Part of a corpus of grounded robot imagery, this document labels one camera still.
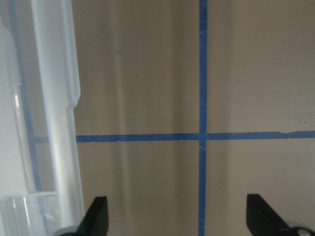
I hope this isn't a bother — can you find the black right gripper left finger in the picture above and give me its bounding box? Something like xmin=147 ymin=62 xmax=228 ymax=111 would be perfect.
xmin=55 ymin=196 xmax=109 ymax=236

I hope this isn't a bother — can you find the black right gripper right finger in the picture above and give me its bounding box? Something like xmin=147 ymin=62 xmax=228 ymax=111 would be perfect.
xmin=246 ymin=194 xmax=315 ymax=236

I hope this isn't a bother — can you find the clear plastic box lid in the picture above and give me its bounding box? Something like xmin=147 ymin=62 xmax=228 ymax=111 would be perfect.
xmin=0 ymin=0 xmax=84 ymax=236

